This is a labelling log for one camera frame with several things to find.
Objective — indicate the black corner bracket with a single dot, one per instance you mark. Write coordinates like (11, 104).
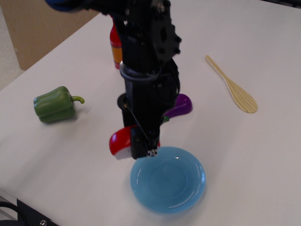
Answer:
(33, 217)

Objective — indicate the green toy bell pepper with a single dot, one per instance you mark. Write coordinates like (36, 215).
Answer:
(56, 105)

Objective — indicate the wooden rice paddle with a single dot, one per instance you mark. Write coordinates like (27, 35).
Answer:
(243, 100)

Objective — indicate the blue plastic plate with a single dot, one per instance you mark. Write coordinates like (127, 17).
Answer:
(171, 182)

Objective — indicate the purple toy eggplant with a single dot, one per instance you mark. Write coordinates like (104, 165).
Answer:
(182, 106)

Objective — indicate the red and white toy sushi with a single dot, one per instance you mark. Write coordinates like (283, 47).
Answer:
(119, 143)

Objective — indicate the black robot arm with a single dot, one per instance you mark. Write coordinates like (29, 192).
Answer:
(149, 43)

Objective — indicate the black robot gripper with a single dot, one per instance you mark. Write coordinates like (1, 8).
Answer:
(148, 96)

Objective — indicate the red toy sauce bottle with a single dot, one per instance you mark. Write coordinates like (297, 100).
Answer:
(116, 45)

